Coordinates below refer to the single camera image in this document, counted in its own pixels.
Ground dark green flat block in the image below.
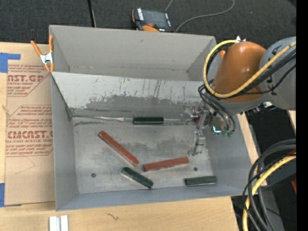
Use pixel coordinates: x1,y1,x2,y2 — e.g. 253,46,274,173
184,175,218,187
120,166,154,190
132,116,165,126

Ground red-brown flat block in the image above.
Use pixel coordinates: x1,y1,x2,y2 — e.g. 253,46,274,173
142,156,190,173
97,130,140,167

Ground brown cardboard board red print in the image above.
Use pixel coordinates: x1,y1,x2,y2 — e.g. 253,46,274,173
0,41,57,207

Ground grey metal bin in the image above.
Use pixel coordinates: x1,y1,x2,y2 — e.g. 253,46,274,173
49,25,253,212

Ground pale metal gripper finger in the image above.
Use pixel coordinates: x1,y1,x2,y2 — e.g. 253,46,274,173
196,110,210,130
189,130,205,156

